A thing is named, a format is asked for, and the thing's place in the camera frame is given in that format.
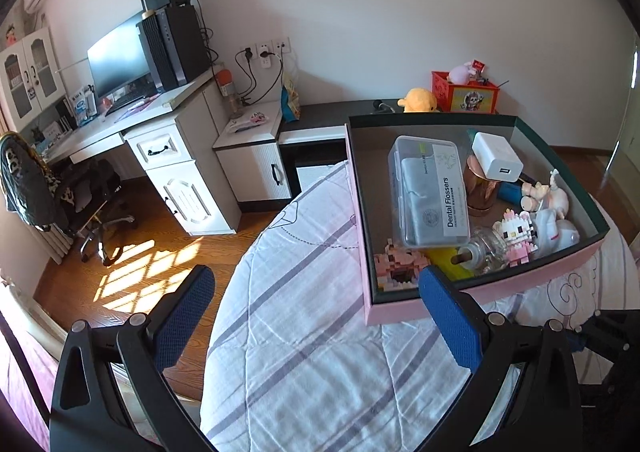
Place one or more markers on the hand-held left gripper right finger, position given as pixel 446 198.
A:
pixel 450 322

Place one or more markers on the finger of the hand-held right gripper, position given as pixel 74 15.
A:
pixel 615 337

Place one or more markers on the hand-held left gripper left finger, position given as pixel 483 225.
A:
pixel 185 312

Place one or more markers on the yellow highlighter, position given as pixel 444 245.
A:
pixel 450 267

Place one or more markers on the pink storage box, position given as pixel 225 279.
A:
pixel 390 314

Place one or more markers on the pink building block figure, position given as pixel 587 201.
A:
pixel 400 262

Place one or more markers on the clear glass bottle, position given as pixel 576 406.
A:
pixel 482 249

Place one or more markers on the white building block cat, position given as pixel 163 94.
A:
pixel 515 237

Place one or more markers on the rose gold jar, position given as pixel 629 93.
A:
pixel 480 197

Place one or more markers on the clear dental flosser box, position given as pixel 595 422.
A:
pixel 430 192

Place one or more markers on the blue marker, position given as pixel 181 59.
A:
pixel 512 193

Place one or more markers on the small pink doll figure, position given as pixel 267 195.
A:
pixel 547 194

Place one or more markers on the white charger adapter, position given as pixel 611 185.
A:
pixel 497 157

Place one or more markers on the white desk with drawers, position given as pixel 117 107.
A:
pixel 200 182

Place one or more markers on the black office chair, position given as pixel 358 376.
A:
pixel 95 202

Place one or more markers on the white radiator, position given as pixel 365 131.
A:
pixel 52 244

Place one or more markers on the white nightstand black top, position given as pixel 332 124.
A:
pixel 255 172

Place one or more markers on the pink bed blanket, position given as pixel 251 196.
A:
pixel 20 372

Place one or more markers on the pink tissue pack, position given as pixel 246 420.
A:
pixel 249 122

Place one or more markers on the dark printed jacket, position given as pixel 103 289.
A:
pixel 30 182

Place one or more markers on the black keyboard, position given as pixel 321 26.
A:
pixel 130 103

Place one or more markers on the red toy box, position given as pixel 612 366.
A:
pixel 467 99

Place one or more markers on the yellow plush toy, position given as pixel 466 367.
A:
pixel 417 101

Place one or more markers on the bottle with orange cap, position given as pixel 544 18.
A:
pixel 229 92

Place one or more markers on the blue white box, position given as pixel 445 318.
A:
pixel 84 107

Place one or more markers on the room door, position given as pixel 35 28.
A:
pixel 625 107

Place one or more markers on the blue snack bag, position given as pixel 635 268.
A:
pixel 291 104

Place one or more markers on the black low bench cabinet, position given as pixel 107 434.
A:
pixel 325 114

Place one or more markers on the pink plush toy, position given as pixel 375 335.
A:
pixel 459 72

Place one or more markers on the black computer monitor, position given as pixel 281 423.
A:
pixel 117 62

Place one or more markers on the black computer tower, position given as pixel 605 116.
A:
pixel 180 47

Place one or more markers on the white glass-door cabinet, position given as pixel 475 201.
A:
pixel 30 77

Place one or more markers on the small doll figurine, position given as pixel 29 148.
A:
pixel 10 34

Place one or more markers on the white wall sockets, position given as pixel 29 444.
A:
pixel 265 52

